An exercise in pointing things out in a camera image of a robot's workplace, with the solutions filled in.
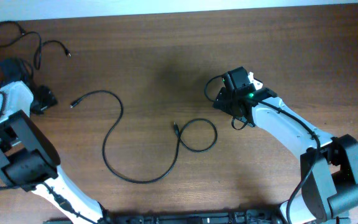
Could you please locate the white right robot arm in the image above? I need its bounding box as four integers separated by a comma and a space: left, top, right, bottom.
212, 67, 358, 223

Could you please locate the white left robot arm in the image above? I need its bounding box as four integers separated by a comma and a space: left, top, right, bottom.
0, 58, 111, 223

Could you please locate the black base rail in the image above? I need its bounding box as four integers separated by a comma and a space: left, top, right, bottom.
42, 208, 284, 224

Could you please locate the black cable with barrel plug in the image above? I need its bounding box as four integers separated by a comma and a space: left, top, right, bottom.
69, 90, 219, 184

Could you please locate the black thin usb cable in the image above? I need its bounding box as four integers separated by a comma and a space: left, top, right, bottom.
0, 20, 72, 71

